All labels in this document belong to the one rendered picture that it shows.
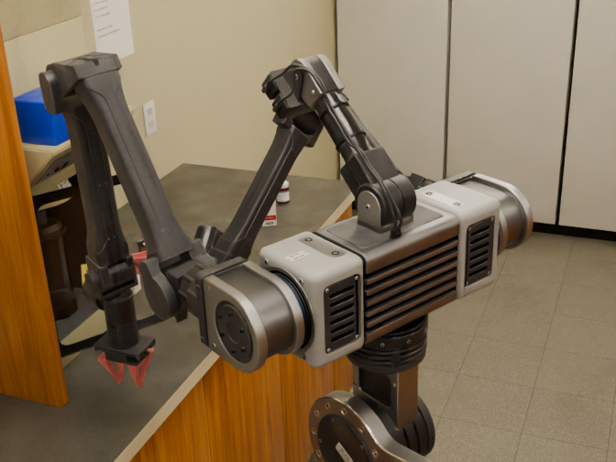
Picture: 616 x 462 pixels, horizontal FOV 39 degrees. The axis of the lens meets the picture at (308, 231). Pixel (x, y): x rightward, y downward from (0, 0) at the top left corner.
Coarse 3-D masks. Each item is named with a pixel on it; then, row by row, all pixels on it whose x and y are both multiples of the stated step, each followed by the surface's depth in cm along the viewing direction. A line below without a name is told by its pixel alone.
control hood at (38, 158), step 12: (132, 108) 199; (24, 144) 178; (36, 144) 178; (60, 144) 178; (36, 156) 176; (48, 156) 175; (60, 156) 180; (36, 168) 177; (48, 168) 180; (36, 180) 180
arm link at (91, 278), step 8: (88, 272) 159; (136, 272) 163; (88, 280) 159; (96, 280) 158; (136, 280) 164; (88, 288) 161; (96, 288) 159; (120, 288) 162; (128, 288) 163; (88, 296) 169; (96, 296) 161; (104, 296) 160; (96, 304) 167
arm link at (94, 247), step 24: (48, 72) 138; (48, 96) 140; (72, 96) 144; (72, 120) 143; (72, 144) 148; (96, 144) 146; (96, 168) 148; (96, 192) 150; (96, 216) 152; (96, 240) 155; (120, 240) 157; (96, 264) 158; (120, 264) 160
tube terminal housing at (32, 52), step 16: (80, 16) 196; (32, 32) 181; (48, 32) 186; (64, 32) 191; (80, 32) 196; (16, 48) 177; (32, 48) 182; (48, 48) 187; (64, 48) 192; (80, 48) 197; (16, 64) 178; (32, 64) 183; (16, 80) 179; (32, 80) 183; (16, 96) 179; (64, 176) 197; (32, 192) 188; (80, 352) 212
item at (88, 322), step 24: (48, 192) 186; (72, 192) 189; (120, 192) 196; (48, 216) 188; (72, 216) 191; (120, 216) 198; (48, 240) 189; (72, 240) 193; (48, 264) 191; (72, 264) 195; (72, 288) 197; (72, 312) 199; (96, 312) 202; (144, 312) 210; (72, 336) 201; (96, 336) 204
